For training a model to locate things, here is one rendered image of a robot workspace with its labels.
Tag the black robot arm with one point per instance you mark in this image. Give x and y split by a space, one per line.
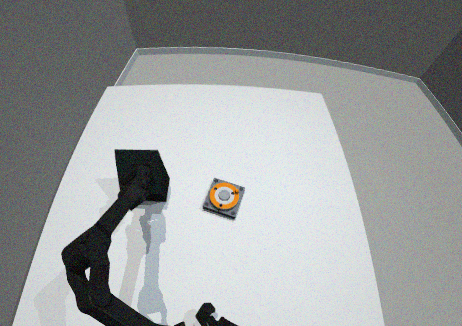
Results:
90 249

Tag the orange round plate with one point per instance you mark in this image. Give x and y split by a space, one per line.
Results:
214 196

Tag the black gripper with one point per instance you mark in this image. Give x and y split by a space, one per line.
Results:
203 316

